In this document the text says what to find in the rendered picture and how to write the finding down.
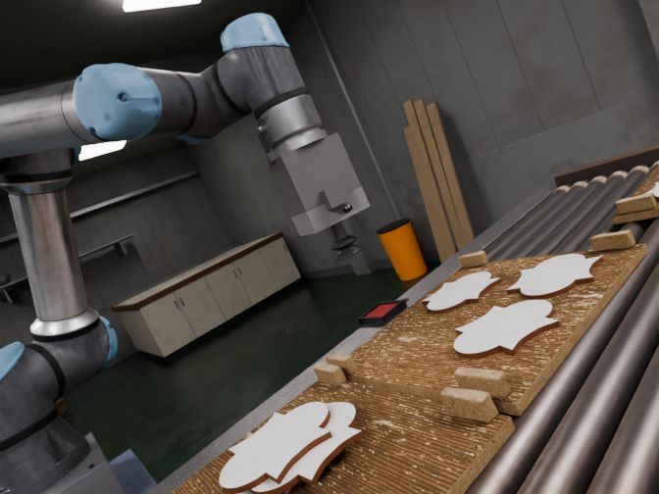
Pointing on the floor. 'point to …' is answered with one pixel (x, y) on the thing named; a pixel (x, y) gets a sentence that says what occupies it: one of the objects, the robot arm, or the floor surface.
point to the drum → (402, 249)
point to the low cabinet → (208, 298)
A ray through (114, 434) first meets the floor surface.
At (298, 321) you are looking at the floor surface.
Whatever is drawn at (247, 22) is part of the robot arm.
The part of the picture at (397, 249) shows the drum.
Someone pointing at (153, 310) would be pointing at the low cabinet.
